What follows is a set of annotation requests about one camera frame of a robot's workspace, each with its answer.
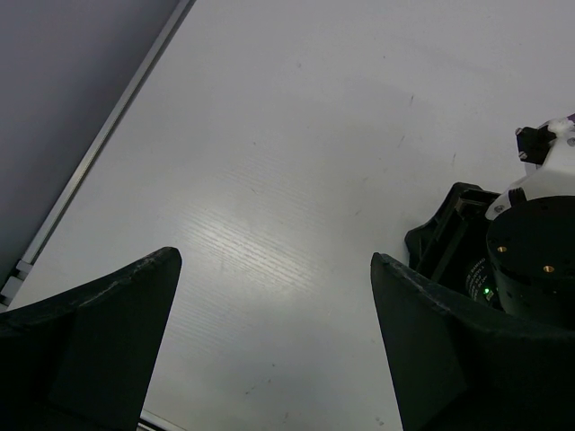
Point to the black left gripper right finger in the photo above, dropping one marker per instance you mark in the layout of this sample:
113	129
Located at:
459	365

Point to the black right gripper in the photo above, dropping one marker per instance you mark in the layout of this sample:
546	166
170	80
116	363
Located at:
523	264

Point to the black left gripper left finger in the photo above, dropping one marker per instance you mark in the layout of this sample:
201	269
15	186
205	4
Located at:
83	359

